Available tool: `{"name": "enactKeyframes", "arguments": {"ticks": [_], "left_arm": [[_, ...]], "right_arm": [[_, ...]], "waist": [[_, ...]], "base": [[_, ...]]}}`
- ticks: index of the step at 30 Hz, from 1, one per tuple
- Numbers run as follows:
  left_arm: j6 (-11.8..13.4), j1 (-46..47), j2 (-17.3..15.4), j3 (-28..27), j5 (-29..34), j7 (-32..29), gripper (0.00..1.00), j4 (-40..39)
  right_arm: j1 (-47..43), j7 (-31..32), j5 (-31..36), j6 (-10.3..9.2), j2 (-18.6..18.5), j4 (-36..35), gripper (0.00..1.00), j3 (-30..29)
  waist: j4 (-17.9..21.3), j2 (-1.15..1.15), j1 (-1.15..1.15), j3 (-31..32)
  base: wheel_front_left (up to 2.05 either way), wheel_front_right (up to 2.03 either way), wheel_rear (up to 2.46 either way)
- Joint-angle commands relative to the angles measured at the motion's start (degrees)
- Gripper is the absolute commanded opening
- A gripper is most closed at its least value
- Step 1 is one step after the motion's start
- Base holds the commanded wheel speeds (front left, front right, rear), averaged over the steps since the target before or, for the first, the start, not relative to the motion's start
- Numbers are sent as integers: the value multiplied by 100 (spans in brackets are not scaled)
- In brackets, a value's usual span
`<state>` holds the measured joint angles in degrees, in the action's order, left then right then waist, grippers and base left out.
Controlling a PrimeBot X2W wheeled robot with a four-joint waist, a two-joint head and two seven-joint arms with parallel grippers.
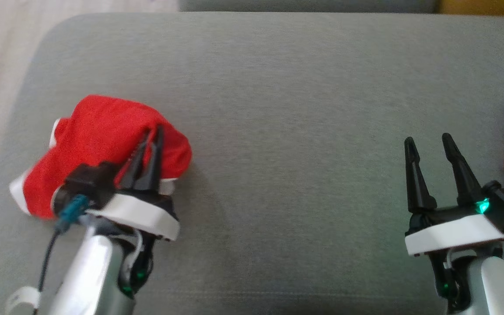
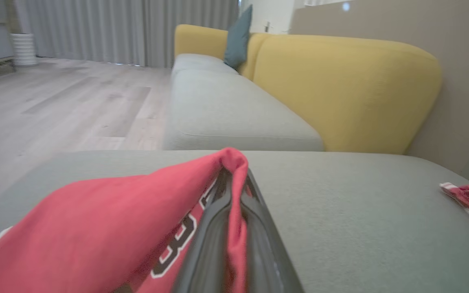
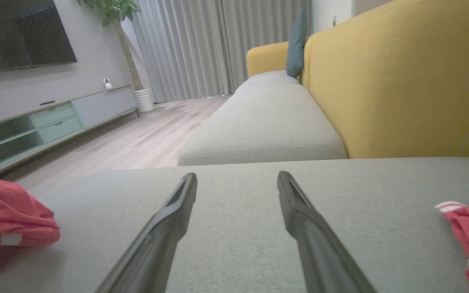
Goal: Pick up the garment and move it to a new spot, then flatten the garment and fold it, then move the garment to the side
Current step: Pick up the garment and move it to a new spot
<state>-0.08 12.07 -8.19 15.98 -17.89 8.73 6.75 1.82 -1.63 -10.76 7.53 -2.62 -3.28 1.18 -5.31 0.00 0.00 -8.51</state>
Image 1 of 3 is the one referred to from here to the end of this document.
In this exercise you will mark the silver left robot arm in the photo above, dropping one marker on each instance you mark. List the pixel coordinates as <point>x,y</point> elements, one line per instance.
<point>94,271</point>

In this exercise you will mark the grey sofa back cushion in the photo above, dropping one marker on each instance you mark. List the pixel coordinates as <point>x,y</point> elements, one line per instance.
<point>304,5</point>

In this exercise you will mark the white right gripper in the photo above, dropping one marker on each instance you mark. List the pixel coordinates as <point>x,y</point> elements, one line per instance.
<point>453,232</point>

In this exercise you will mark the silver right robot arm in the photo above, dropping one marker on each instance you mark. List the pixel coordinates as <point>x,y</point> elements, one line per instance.
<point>492,284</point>

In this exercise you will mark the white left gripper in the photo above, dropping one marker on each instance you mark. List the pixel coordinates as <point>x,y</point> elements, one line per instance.
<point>142,216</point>

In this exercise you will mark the red shorts with number print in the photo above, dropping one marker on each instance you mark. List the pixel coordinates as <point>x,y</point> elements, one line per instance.
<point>103,131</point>

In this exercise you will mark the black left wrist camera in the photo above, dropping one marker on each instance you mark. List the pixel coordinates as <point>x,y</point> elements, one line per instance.
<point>90,183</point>

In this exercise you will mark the yellow sofa back cushion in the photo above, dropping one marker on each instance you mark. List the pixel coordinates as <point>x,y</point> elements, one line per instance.
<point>484,6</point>

